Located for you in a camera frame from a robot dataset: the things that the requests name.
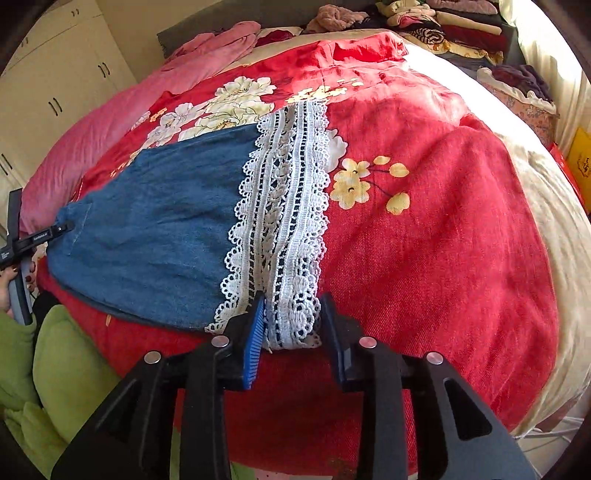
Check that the green sleeve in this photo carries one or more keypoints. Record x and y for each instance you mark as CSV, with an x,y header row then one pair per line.
x,y
52,379

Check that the cream wardrobe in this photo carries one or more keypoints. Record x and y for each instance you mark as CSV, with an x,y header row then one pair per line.
x,y
52,94

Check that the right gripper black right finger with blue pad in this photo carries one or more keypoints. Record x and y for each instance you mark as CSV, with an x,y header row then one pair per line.
x,y
457,434

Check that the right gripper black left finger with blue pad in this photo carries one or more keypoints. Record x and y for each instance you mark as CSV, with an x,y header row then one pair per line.
x,y
129,435

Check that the blue denim pants lace hem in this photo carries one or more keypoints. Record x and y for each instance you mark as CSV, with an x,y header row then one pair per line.
x,y
188,234

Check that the yellow box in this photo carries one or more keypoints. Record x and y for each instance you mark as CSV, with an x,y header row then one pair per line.
x,y
579,160

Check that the cream bed sheet mattress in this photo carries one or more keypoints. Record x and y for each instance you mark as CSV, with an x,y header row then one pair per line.
x,y
561,221

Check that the pink quilt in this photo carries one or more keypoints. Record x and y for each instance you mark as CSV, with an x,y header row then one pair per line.
x,y
115,120

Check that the pink fuzzy garment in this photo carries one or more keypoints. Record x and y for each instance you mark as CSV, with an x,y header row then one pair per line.
x,y
332,18

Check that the floral laundry basket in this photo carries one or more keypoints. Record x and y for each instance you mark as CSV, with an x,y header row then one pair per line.
x,y
539,114

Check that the grey padded headboard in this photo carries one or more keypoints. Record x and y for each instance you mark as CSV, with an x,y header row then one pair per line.
x,y
224,14

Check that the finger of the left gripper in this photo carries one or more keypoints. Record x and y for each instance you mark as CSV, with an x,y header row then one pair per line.
x,y
17,248

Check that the red bag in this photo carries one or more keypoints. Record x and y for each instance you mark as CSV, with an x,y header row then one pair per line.
x,y
565,169

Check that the pile of folded clothes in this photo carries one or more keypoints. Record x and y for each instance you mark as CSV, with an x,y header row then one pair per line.
x,y
469,29

